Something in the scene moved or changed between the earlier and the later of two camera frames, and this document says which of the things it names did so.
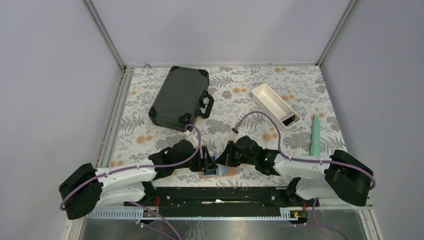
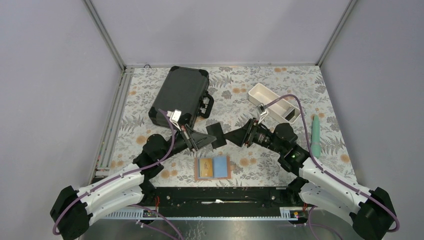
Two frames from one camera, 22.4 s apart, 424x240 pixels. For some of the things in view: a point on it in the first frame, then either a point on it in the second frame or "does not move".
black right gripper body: [234, 156] -> [249, 133]
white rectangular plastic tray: [281, 113] does not move
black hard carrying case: [183, 95] does not move
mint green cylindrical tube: [315, 148] does not move
